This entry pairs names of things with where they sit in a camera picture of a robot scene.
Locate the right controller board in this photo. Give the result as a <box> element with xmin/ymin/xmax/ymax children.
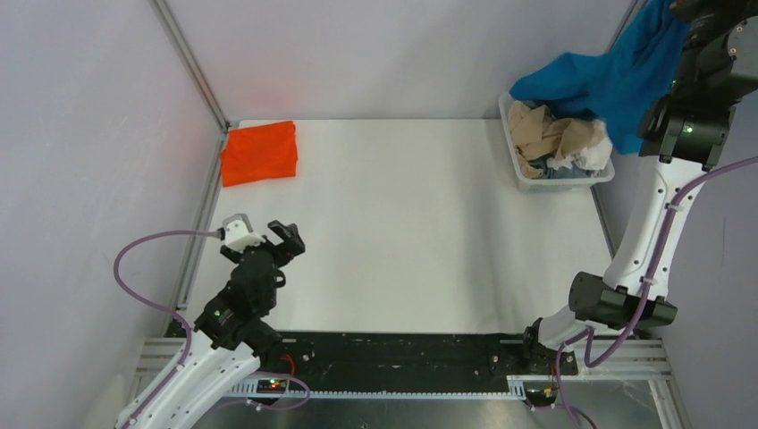
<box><xmin>524</xmin><ymin>386</ymin><xmax>560</xmax><ymax>408</ymax></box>

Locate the left aluminium frame post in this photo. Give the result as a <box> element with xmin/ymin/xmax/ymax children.
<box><xmin>149</xmin><ymin>0</ymin><xmax>230</xmax><ymax>133</ymax></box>

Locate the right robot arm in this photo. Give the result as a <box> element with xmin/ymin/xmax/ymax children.
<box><xmin>510</xmin><ymin>1</ymin><xmax>757</xmax><ymax>374</ymax></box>

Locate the right aluminium frame post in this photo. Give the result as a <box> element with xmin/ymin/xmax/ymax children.
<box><xmin>606</xmin><ymin>0</ymin><xmax>649</xmax><ymax>52</ymax></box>

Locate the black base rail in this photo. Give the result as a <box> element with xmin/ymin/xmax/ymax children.
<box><xmin>165</xmin><ymin>319</ymin><xmax>578</xmax><ymax>395</ymax></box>

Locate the beige t shirt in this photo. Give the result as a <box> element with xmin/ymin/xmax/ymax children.
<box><xmin>507</xmin><ymin>101</ymin><xmax>576</xmax><ymax>179</ymax></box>

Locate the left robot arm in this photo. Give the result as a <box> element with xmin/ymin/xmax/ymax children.
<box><xmin>113</xmin><ymin>214</ymin><xmax>306</xmax><ymax>428</ymax></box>

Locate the white plastic laundry basket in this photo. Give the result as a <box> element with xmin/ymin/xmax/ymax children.
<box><xmin>498</xmin><ymin>92</ymin><xmax>616</xmax><ymax>194</ymax></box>

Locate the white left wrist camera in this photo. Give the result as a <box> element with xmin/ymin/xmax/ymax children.
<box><xmin>222</xmin><ymin>214</ymin><xmax>265</xmax><ymax>252</ymax></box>

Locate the aluminium frame post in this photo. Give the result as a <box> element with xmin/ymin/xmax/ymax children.
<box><xmin>606</xmin><ymin>0</ymin><xmax>649</xmax><ymax>52</ymax></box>
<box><xmin>149</xmin><ymin>0</ymin><xmax>230</xmax><ymax>133</ymax></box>

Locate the left controller board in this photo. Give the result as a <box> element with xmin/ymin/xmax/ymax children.
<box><xmin>255</xmin><ymin>378</ymin><xmax>289</xmax><ymax>396</ymax></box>

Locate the light blue t shirt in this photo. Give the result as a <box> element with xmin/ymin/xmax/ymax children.
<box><xmin>543</xmin><ymin>166</ymin><xmax>595</xmax><ymax>180</ymax></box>

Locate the folded orange t shirt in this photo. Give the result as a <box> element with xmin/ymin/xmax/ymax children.
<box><xmin>220</xmin><ymin>121</ymin><xmax>299</xmax><ymax>187</ymax></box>

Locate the controller board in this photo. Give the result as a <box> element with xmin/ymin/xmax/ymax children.
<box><xmin>524</xmin><ymin>386</ymin><xmax>560</xmax><ymax>408</ymax></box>
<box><xmin>255</xmin><ymin>378</ymin><xmax>289</xmax><ymax>396</ymax></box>

